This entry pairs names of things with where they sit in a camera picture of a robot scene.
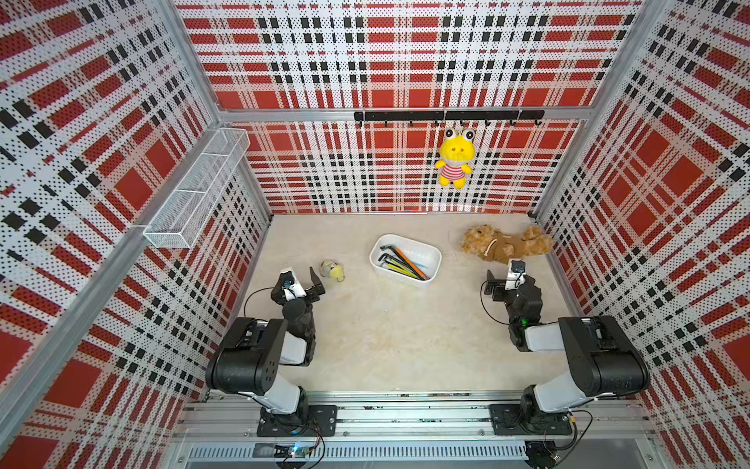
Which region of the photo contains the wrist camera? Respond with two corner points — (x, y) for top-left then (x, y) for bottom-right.
(279, 268), (307, 301)
(505, 259), (527, 290)

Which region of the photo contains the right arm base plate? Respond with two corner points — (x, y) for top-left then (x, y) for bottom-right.
(488, 404), (573, 436)

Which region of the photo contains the yellow handled hex key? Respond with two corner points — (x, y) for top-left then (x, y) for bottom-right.
(381, 263), (421, 281)

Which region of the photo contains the green circuit board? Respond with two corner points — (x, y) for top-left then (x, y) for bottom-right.
(275, 445), (316, 459)

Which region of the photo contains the small grey yellow plush toy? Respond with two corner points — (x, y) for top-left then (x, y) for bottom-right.
(320, 260), (346, 283)

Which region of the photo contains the white wire mesh basket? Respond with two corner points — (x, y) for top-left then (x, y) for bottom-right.
(144, 128), (249, 249)

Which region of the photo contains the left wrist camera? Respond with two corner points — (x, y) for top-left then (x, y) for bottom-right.
(279, 268), (307, 301)

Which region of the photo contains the orange handled hex key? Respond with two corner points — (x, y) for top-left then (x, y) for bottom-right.
(392, 246), (428, 281)

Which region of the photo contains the long black hex key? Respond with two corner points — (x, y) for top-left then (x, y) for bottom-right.
(379, 245), (428, 281)

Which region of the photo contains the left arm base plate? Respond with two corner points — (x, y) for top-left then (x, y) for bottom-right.
(256, 405), (338, 438)

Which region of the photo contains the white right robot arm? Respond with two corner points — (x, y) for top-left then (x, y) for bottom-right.
(480, 272), (650, 437)

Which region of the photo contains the white plastic storage box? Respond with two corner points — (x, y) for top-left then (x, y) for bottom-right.
(368, 234), (443, 288)

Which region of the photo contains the aluminium mounting rail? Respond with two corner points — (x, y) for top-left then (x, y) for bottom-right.
(164, 391), (664, 468)

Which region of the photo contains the yellow frog plush toy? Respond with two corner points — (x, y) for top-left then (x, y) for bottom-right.
(435, 128), (476, 190)

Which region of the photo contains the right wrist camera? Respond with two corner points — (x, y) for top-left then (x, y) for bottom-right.
(505, 259), (527, 290)

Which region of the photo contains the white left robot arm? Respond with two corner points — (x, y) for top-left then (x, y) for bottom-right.
(205, 269), (325, 436)

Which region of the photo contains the brown teddy bear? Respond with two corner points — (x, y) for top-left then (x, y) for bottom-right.
(460, 225), (553, 265)

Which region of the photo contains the black hook rail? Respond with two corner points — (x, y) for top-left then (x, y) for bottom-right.
(354, 109), (546, 124)

